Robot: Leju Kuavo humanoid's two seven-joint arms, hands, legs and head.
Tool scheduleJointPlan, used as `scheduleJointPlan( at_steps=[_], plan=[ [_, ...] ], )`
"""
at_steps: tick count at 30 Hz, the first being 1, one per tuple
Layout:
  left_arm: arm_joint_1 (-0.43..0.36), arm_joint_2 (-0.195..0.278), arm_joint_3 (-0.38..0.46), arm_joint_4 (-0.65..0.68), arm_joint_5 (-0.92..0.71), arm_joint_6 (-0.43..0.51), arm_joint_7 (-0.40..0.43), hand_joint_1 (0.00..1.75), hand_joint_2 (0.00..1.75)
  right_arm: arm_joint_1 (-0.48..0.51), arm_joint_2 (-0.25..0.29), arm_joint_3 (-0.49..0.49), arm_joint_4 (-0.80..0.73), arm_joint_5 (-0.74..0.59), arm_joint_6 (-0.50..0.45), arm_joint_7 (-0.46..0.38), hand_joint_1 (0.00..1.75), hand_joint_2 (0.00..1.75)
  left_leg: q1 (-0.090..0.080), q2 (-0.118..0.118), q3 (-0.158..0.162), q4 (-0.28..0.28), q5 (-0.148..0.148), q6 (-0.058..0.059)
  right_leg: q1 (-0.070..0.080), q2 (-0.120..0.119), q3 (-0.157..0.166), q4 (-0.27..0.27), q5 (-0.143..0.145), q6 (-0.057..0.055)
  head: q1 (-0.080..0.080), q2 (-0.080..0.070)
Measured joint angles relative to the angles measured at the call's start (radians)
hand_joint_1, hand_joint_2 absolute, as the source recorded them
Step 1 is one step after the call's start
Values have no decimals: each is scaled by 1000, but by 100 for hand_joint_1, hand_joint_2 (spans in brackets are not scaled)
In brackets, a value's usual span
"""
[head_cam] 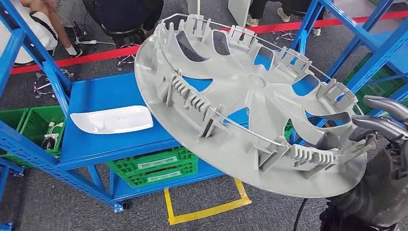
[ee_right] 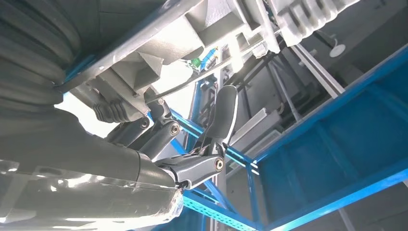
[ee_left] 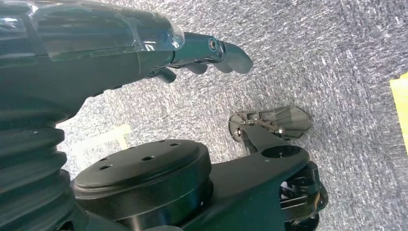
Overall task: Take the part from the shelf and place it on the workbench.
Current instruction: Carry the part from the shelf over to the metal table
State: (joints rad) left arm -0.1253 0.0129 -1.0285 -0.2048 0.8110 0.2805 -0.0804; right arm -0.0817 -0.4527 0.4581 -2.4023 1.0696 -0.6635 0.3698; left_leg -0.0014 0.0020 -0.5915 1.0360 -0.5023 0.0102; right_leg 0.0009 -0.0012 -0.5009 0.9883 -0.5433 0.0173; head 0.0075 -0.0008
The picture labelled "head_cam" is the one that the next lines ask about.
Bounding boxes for green folding plastic crate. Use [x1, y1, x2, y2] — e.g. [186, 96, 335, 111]
[106, 146, 198, 179]
[343, 52, 408, 112]
[122, 159, 199, 189]

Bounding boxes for grey plastic wheel hubcap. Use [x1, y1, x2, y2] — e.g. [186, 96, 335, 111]
[134, 13, 378, 199]

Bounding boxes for wide white panel leg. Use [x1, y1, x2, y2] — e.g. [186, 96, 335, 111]
[228, 0, 253, 28]

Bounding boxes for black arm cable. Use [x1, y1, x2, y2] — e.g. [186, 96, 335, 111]
[293, 197, 308, 231]

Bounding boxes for open green plastic crate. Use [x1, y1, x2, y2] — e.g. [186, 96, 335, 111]
[14, 105, 66, 157]
[0, 107, 29, 168]

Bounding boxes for white parts inside crate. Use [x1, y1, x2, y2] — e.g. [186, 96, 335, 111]
[41, 121, 64, 151]

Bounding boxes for white plastic cover part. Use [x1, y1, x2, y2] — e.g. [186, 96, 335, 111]
[69, 105, 154, 135]

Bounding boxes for yellow floor tape outline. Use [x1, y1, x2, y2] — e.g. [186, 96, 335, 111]
[163, 178, 253, 226]

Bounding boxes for black swivel stool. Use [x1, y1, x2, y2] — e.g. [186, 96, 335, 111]
[33, 68, 75, 99]
[272, 6, 322, 41]
[101, 24, 144, 71]

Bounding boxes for person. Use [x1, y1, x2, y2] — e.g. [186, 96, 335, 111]
[245, 0, 326, 28]
[82, 0, 165, 42]
[0, 0, 84, 66]

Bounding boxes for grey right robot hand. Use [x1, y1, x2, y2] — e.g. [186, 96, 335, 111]
[315, 95, 408, 228]

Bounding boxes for narrow white panel leg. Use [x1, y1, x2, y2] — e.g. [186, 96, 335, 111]
[186, 0, 202, 16]

